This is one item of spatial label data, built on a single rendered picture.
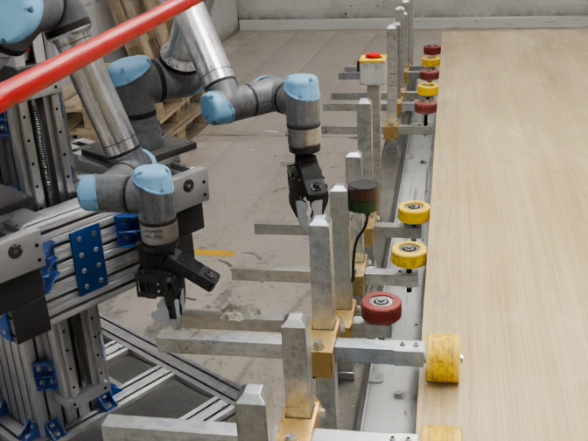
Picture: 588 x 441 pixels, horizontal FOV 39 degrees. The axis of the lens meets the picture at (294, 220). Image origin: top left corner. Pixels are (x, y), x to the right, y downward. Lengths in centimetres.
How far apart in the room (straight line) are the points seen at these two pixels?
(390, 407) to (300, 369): 68
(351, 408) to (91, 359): 98
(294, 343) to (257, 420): 26
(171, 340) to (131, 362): 139
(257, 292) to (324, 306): 225
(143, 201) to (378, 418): 67
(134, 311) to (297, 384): 246
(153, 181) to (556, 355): 80
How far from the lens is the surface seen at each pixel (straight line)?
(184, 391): 267
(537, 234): 198
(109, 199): 165
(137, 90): 218
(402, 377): 194
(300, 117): 180
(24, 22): 159
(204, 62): 183
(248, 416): 92
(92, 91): 174
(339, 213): 160
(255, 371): 311
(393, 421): 180
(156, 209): 163
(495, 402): 139
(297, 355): 117
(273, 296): 361
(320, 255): 137
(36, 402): 250
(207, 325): 173
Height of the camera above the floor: 170
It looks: 23 degrees down
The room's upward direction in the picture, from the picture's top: 3 degrees counter-clockwise
